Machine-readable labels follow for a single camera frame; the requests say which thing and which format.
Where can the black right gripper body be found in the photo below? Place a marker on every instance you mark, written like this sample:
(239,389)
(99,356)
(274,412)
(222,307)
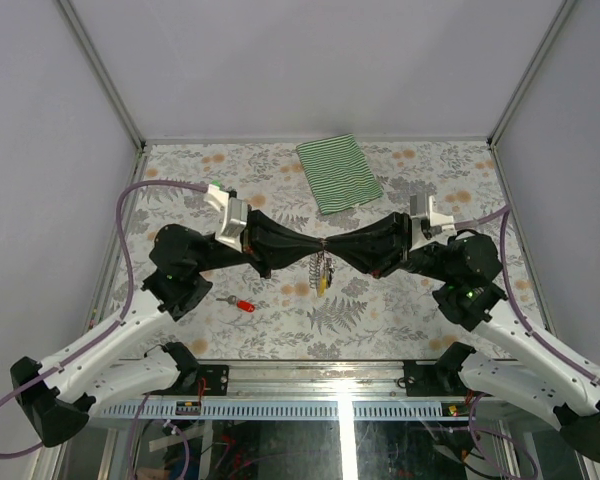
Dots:
(408,240)

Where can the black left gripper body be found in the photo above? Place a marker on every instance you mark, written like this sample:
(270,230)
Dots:
(245,253)

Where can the large metal keyring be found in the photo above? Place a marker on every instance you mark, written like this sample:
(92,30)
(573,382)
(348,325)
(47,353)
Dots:
(321,264)

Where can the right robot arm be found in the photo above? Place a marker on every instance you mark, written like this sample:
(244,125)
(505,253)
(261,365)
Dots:
(557,384)

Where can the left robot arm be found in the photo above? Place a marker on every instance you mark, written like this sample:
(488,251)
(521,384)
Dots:
(181,255)

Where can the red tag key lower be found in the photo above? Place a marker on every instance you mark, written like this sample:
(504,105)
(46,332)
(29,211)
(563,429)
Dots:
(238,303)

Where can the green white striped cloth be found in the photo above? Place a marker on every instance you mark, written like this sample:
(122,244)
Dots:
(338,173)

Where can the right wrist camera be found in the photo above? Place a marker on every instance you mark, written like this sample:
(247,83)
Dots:
(427,223)

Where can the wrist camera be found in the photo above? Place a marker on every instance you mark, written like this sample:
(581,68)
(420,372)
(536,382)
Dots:
(427,223)
(233,212)

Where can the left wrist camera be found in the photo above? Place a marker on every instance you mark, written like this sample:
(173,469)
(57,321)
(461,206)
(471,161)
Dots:
(233,212)

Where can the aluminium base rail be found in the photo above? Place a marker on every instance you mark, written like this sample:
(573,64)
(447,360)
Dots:
(300,380)

